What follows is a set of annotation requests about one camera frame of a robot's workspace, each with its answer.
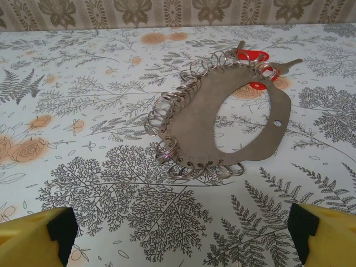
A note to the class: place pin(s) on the silver metal key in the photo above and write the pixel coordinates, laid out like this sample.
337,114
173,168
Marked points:
241,44
287,64

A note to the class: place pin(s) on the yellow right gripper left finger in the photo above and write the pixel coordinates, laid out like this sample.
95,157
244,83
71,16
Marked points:
25,244

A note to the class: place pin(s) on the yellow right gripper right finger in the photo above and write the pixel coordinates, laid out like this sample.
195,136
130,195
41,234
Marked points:
333,244

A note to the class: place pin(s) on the red plastic key tag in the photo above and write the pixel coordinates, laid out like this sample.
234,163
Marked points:
257,85
247,54

